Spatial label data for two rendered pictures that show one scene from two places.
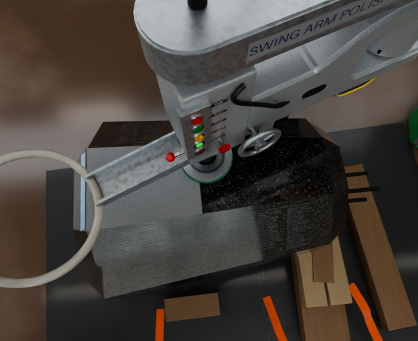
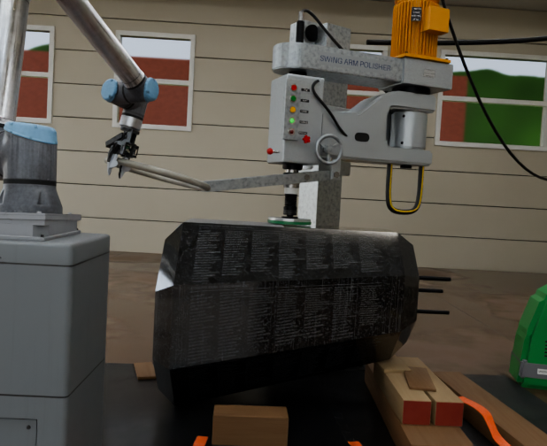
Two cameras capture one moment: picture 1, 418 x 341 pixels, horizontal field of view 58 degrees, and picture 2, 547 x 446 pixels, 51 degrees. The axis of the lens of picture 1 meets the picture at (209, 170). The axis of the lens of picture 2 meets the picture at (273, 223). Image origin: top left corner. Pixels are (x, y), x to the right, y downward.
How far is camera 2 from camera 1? 2.65 m
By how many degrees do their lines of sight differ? 68
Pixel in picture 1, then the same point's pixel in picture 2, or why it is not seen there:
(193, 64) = (296, 49)
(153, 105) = not seen: hidden behind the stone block
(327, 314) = (437, 431)
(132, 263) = (212, 256)
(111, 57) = not seen: hidden behind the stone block
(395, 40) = (407, 130)
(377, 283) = (501, 424)
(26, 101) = not seen: hidden behind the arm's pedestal
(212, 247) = (289, 256)
